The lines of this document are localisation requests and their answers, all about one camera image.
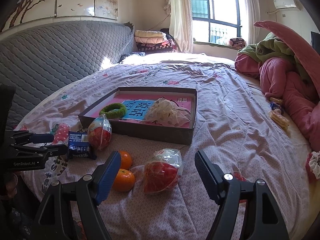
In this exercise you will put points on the folded blankets stack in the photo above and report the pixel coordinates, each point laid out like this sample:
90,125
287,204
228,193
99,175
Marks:
151,42

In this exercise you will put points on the yellow biscuit packet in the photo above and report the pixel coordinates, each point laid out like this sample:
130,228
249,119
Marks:
279,119

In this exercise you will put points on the cream curtain right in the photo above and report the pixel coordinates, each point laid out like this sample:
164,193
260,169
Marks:
253,15

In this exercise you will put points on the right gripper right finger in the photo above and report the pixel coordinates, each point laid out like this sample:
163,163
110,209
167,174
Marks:
211,178

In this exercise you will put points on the floral wall painting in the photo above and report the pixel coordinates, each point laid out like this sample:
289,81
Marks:
29,10

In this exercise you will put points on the beige mesh scrunchie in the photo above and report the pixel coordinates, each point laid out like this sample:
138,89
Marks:
167,113

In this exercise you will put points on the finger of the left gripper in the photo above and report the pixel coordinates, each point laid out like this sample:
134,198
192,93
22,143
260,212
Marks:
45,152
39,138

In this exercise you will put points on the pink blanket pile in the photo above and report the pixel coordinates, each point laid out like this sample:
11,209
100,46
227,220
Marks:
279,79

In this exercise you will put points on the floral scrunchie at edge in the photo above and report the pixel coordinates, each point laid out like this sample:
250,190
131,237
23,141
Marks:
313,167

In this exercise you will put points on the pink blue book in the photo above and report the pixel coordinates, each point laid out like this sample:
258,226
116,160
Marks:
137,105

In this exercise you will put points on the floral cushion on sill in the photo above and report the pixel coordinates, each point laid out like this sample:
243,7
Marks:
237,43

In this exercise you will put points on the grey quilted headboard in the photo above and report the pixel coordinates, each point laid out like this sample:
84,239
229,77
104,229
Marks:
43,59

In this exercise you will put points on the white air conditioner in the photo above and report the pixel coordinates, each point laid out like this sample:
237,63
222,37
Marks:
285,4

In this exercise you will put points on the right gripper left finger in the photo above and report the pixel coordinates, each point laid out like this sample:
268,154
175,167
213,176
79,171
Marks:
104,176

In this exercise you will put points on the red white surprise egg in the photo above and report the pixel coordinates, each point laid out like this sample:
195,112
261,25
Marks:
99,132

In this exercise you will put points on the window with dark frame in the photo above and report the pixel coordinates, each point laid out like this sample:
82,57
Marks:
216,21

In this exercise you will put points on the green blanket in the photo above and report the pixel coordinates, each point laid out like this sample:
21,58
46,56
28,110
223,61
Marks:
250,58

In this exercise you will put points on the person's left hand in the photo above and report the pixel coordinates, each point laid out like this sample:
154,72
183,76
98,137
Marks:
11,185

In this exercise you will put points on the cream curtain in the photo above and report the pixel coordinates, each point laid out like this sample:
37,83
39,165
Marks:
180,23
253,15

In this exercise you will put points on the dark cardboard box tray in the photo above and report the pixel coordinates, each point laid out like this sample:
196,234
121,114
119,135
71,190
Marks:
174,135

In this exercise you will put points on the orange mandarin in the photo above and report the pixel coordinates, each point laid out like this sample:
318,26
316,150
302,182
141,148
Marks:
124,181
126,160

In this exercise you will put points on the black television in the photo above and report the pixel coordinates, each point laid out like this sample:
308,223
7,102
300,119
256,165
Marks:
315,40

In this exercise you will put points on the small blue snack packet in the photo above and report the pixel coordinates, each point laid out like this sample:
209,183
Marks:
276,104

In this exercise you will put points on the cream curtain left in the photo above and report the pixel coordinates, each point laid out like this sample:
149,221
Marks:
180,23

